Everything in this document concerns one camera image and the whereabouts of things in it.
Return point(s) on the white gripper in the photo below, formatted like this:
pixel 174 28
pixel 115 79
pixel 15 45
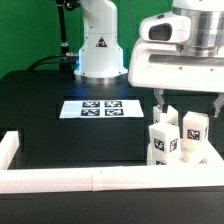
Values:
pixel 159 62

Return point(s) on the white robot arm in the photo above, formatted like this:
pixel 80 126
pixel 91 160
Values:
pixel 182 49

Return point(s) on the white U-shaped fence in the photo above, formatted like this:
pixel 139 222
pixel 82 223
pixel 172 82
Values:
pixel 100 178

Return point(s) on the white marker sheet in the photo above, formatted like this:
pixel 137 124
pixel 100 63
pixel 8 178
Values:
pixel 101 109

